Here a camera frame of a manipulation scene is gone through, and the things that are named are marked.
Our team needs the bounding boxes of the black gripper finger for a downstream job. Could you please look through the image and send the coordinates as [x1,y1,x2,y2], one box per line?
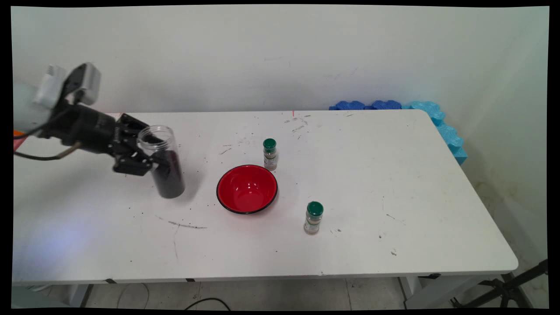
[116,113,165,146]
[113,148,169,177]

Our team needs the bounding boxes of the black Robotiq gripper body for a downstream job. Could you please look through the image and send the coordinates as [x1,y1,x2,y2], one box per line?
[44,103,137,159]

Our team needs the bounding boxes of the clear jar with dark grains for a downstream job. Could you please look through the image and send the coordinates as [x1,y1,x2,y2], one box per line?
[137,125,186,200]

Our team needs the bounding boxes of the red bowl with black rim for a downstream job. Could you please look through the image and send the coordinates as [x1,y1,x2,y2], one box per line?
[216,164,278,215]

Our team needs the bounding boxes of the green-capped spice bottle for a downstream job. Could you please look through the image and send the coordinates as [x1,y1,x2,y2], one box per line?
[304,201,324,235]
[263,138,278,171]

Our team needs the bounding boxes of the light blue foam mat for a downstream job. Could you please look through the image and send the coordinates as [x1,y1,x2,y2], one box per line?
[402,101,468,166]

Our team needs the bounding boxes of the black tripod stand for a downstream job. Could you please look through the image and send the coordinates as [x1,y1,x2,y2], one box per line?
[451,259,548,308]

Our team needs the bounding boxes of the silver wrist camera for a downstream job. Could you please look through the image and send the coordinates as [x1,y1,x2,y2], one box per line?
[34,63,102,109]

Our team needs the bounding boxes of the thin grey floor cable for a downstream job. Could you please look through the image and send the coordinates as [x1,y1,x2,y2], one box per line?
[116,283,151,309]

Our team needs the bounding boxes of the black floor cable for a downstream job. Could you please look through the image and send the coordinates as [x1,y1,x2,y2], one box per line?
[184,297,231,310]

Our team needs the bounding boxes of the white table leg frame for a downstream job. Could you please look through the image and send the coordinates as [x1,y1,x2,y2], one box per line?
[397,273,517,309]

